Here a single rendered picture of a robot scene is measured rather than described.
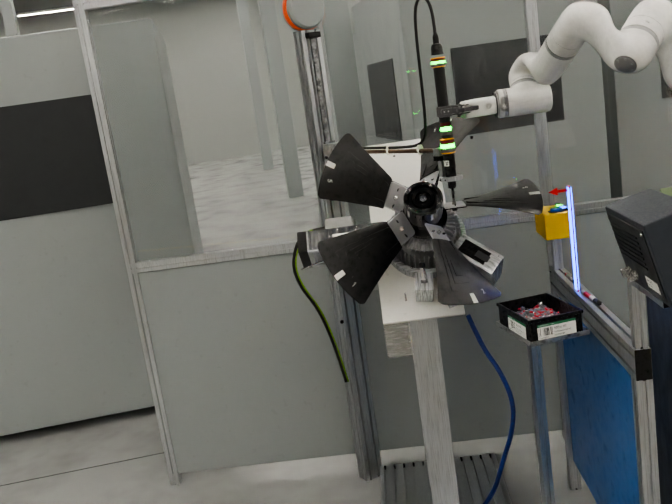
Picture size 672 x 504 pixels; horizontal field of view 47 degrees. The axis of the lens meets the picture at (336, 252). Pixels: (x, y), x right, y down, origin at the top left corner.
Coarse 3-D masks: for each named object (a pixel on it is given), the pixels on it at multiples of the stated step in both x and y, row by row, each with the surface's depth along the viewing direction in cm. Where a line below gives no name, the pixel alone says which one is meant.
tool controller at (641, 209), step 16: (640, 192) 176; (656, 192) 171; (608, 208) 175; (624, 208) 169; (640, 208) 164; (656, 208) 160; (624, 224) 165; (640, 224) 155; (656, 224) 153; (624, 240) 170; (640, 240) 158; (656, 240) 153; (624, 256) 177; (640, 256) 162; (656, 256) 154; (624, 272) 176; (640, 272) 168; (656, 272) 156; (656, 288) 160
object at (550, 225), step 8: (544, 208) 269; (536, 216) 271; (544, 216) 258; (552, 216) 258; (560, 216) 258; (568, 216) 258; (536, 224) 273; (544, 224) 259; (552, 224) 258; (560, 224) 258; (568, 224) 258; (544, 232) 261; (552, 232) 259; (560, 232) 259; (568, 232) 259
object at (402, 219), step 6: (396, 216) 233; (402, 216) 234; (390, 222) 233; (396, 222) 234; (402, 222) 235; (408, 222) 235; (396, 228) 234; (408, 228) 236; (396, 234) 235; (402, 234) 236; (408, 234) 236; (402, 240) 236
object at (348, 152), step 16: (352, 144) 245; (336, 160) 247; (352, 160) 244; (368, 160) 242; (336, 176) 247; (352, 176) 244; (368, 176) 242; (384, 176) 240; (320, 192) 249; (336, 192) 248; (352, 192) 246; (368, 192) 243; (384, 192) 241
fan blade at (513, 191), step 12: (528, 180) 242; (492, 192) 240; (504, 192) 238; (516, 192) 235; (528, 192) 234; (540, 192) 234; (468, 204) 231; (480, 204) 230; (492, 204) 230; (504, 204) 229; (516, 204) 228; (528, 204) 228; (540, 204) 228
